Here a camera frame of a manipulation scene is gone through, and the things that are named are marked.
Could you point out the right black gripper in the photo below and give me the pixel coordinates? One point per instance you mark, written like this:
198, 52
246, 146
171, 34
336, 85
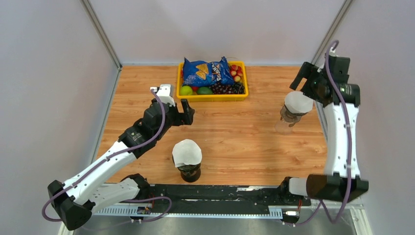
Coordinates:
308, 70

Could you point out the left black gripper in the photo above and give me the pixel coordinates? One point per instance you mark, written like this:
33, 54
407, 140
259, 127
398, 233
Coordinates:
180, 117

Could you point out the white paper coffee filter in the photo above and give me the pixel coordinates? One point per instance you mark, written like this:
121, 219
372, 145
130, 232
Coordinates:
186, 152

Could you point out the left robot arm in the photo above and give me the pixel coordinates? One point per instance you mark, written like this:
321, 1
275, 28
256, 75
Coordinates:
78, 198

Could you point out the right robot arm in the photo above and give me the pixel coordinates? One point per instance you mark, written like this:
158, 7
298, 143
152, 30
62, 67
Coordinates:
341, 180

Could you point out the dark coffee dripper on stand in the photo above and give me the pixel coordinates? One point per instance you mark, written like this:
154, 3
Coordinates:
189, 168

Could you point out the light green apple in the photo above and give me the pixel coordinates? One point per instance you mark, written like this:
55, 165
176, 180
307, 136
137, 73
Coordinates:
185, 90

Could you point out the dark green avocado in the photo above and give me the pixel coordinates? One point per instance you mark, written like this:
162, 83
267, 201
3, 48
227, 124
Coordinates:
204, 91

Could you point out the blue chips bag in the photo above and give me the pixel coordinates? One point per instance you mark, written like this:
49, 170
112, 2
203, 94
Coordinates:
203, 74

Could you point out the clear glass carafe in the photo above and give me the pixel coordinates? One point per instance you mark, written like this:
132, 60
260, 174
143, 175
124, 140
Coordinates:
284, 127

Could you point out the dark purple grapes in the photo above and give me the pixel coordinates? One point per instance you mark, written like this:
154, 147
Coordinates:
236, 88

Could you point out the red peaches bunch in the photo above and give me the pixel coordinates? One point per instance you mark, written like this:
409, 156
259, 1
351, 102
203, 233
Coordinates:
236, 72

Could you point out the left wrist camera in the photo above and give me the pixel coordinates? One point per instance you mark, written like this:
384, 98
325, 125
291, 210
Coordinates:
165, 93

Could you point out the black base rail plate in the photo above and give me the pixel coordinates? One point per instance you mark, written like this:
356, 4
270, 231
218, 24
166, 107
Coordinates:
219, 199

